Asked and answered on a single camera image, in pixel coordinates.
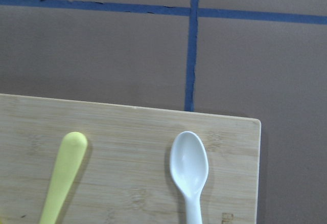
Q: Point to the white plastic spoon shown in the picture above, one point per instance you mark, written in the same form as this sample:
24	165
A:
189	171

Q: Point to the bamboo cutting board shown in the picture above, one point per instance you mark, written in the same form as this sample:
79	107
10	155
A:
125	176

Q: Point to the yellow plastic knife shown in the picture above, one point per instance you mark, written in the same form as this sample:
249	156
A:
68	161

